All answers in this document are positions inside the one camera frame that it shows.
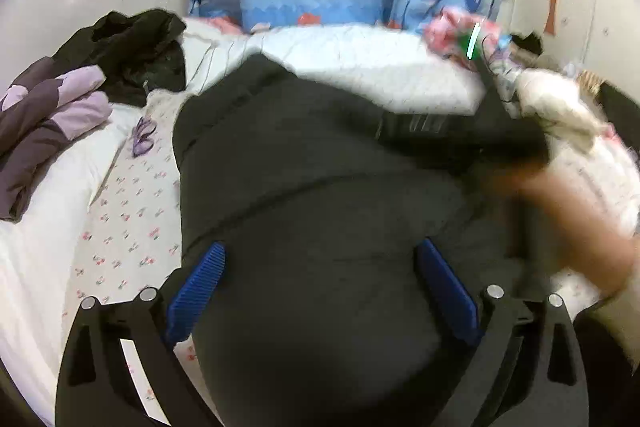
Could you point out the small pink cloth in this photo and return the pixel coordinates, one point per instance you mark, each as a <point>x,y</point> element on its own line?
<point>222,24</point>

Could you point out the dark cloth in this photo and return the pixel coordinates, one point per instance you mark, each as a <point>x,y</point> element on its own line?
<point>607,352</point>

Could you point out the person's right forearm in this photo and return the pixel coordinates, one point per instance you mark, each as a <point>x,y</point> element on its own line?
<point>600,237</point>

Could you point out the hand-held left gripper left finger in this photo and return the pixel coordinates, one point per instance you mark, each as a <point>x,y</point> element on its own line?
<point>195,292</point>

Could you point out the purple two-tone jacket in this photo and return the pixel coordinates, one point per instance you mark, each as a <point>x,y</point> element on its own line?
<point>40,127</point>

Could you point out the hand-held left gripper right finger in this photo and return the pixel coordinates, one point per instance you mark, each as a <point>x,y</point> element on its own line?
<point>447,292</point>

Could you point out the white bundled cloth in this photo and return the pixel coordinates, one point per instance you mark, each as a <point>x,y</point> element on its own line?
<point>555,102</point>

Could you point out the person's right hand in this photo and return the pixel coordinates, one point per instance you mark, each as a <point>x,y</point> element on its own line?
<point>530,189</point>

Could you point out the black crumpled garment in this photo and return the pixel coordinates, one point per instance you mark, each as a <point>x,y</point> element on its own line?
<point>130,52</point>

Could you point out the cherry print bed sheet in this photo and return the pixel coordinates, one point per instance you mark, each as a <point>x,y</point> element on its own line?
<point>135,227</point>

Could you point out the pink floral cloth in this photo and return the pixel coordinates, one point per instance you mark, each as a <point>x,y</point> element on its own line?
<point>450,37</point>

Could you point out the white pillow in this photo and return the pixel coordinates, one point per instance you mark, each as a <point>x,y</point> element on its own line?
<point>45,217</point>

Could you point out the purple eyeglasses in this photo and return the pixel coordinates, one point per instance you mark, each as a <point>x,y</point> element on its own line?
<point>141,142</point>

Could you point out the black puffer jacket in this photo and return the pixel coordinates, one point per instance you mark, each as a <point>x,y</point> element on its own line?
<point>310,207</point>

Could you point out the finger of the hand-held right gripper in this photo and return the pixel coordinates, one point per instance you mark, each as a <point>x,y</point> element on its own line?
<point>425,127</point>

